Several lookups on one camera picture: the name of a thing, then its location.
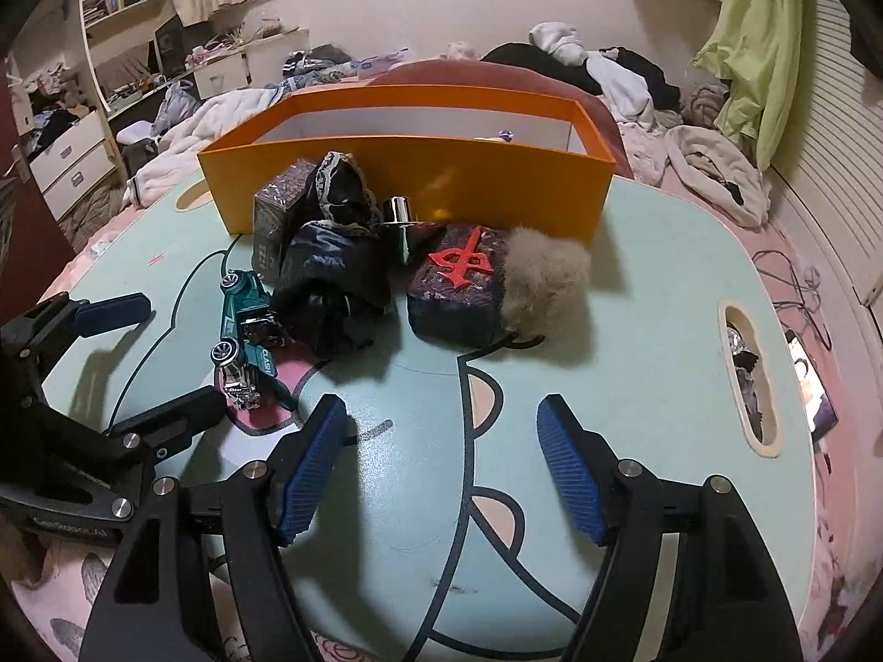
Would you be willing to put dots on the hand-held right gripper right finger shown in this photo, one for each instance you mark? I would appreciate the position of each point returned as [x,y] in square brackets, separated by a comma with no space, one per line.
[572,469]

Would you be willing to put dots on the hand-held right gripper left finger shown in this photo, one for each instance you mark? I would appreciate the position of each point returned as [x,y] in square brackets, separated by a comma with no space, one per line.
[310,469]

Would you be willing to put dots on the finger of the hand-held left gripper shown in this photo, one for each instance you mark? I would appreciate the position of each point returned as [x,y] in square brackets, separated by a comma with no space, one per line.
[186,410]
[114,310]

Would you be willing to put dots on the green toy car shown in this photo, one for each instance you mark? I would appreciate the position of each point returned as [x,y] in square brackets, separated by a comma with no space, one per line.
[245,300]
[259,358]

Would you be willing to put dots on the orange cardboard box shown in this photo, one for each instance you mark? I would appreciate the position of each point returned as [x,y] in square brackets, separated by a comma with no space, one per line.
[428,186]

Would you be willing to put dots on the mint green cartoon desktop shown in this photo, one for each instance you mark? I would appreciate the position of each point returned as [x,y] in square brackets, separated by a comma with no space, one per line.
[655,303]

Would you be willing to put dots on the white desktop drawer box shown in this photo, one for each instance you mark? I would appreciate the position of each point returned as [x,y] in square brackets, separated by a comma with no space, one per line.
[221,76]

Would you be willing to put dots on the white drawer cabinet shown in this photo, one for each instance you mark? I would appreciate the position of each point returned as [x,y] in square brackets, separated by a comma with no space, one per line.
[69,158]

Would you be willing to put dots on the dark printed card box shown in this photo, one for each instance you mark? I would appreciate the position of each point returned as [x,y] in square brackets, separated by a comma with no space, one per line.
[276,220]

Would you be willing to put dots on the beige fur pompom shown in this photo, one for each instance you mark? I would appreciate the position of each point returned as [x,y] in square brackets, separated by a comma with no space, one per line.
[545,283]

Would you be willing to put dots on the black plastic bag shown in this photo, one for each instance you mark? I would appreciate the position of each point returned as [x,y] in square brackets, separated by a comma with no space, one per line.
[324,276]

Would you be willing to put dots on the dark plush tile red symbol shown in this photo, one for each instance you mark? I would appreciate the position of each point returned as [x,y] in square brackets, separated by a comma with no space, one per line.
[448,303]

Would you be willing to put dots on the white plastic bag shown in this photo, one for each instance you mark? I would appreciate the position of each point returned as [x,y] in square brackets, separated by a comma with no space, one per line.
[176,107]

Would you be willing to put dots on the white blanket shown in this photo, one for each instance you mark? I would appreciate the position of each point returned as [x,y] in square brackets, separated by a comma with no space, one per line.
[207,117]

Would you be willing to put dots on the black lace pouch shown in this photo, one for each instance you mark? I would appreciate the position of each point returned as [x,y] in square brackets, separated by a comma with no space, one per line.
[341,186]

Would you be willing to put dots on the black monitor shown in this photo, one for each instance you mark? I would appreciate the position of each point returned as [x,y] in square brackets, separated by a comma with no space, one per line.
[171,45]

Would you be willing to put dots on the small silver metal cup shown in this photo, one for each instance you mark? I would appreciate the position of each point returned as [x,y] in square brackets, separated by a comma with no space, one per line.
[403,210]

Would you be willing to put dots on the white shelf unit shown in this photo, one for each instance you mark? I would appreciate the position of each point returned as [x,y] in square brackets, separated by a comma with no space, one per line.
[131,21]

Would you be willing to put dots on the pink bedding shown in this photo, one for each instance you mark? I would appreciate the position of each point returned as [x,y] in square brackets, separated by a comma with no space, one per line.
[648,152]

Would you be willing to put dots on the beige jacket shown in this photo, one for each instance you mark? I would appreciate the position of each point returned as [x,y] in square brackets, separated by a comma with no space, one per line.
[697,152]

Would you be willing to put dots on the black clothing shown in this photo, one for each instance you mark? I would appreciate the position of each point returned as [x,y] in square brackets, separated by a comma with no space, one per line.
[524,58]

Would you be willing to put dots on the white clothing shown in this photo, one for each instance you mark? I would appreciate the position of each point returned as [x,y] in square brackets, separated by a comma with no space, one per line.
[559,41]

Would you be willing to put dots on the light green cloth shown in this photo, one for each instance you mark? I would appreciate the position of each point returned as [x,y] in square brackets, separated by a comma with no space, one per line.
[752,34]

